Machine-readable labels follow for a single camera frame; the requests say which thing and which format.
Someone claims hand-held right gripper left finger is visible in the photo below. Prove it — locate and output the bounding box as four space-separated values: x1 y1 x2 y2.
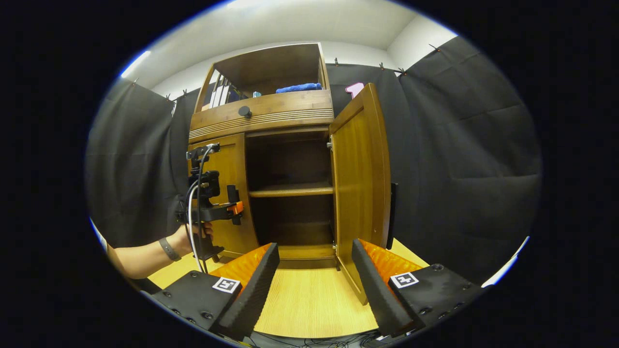
151 243 280 341

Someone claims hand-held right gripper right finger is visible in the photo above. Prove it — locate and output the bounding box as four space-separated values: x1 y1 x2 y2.
352 238 486 338

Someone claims wooden cabinet door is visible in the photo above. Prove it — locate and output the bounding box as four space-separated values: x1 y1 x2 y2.
329 83 392 306
188 133 259 257

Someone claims wooden double-door shoe cabinet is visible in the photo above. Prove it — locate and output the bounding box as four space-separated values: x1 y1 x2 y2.
186 43 398 306

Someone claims wooden inner cabinet shelf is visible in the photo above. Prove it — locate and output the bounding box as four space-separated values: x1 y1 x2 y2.
248 183 334 198

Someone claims wooden cabinet drawer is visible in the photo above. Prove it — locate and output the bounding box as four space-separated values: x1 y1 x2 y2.
189 90 334 143

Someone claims grey wristband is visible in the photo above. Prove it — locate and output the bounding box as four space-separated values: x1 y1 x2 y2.
159 237 182 262

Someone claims blue towel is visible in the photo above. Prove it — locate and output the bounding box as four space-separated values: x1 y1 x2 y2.
276 83 323 94

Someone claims black backdrop cloth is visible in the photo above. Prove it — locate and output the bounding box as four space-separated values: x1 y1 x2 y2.
86 36 542 286

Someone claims black left door handle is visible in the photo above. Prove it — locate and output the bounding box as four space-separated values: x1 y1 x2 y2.
227 185 241 225

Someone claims black door handle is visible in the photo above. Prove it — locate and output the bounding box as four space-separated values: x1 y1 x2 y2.
385 183 398 249
227 185 241 225

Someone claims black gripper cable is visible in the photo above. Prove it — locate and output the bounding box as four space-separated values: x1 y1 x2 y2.
196 145 213 274

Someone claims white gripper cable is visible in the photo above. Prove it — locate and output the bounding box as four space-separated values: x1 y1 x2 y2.
186 181 206 274

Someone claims black right door handle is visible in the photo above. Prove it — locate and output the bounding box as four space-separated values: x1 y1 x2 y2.
385 183 398 249

